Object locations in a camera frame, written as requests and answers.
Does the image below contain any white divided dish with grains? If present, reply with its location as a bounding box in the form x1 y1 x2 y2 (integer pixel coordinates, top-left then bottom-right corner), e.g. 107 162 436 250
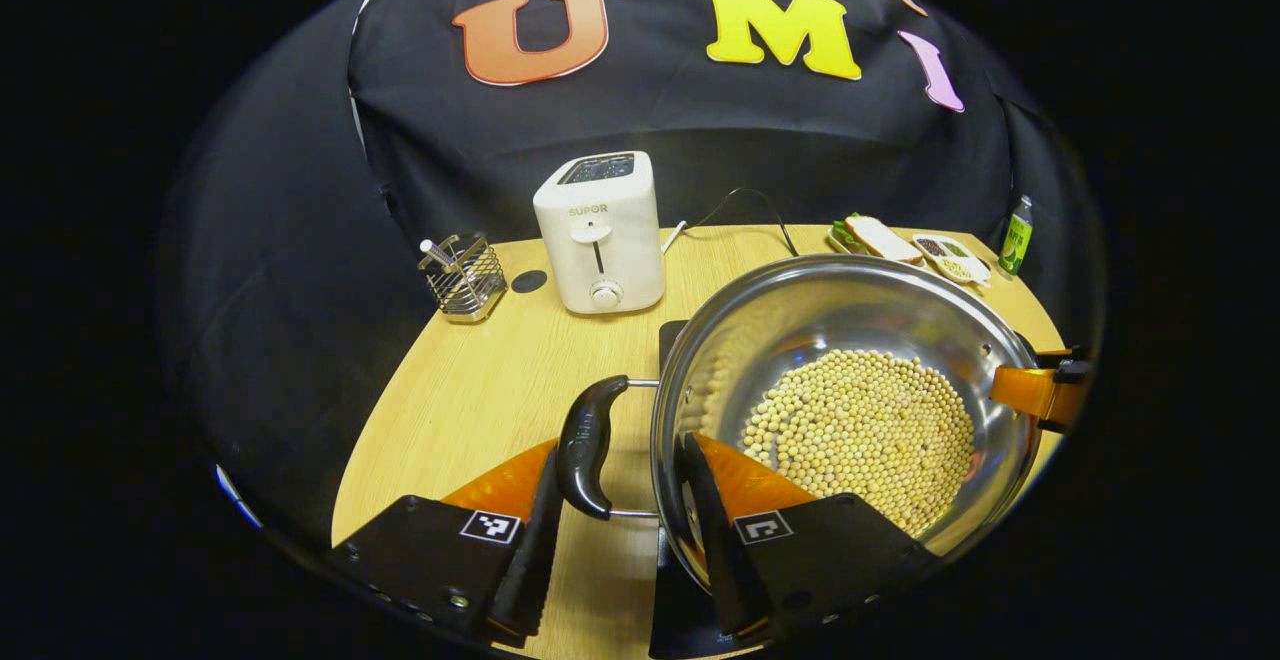
912 234 993 287

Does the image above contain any pile of yellow soybeans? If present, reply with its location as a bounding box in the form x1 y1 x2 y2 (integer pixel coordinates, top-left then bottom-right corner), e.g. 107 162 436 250
740 348 976 536

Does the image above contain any green drink bottle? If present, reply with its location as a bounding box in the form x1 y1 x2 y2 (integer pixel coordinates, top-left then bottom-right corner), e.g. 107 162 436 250
998 195 1034 278

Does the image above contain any white toaster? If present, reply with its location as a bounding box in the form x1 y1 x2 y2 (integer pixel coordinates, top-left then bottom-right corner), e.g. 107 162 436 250
532 150 667 316

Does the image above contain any black power cable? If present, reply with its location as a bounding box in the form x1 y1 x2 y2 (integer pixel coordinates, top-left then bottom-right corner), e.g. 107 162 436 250
690 188 801 259

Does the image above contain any white rectangular plate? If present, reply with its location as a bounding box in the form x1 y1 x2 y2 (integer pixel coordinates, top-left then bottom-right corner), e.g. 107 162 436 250
828 220 926 266

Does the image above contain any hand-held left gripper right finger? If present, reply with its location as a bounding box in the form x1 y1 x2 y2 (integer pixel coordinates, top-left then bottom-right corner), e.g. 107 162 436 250
680 430 946 641

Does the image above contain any black induction cooktop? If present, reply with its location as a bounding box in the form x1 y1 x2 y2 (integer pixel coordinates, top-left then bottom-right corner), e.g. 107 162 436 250
648 320 776 660

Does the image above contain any sandwich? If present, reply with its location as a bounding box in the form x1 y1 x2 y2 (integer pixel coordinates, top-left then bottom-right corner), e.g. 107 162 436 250
845 215 926 266

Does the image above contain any stainless steel pot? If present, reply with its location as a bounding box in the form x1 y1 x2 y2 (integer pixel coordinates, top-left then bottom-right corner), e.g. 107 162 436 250
555 253 1046 591

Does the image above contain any metal wire utensil basket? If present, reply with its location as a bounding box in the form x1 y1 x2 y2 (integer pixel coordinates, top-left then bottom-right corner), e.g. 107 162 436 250
418 230 508 325

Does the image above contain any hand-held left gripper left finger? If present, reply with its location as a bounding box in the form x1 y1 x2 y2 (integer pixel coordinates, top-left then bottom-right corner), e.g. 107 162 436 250
330 440 566 641

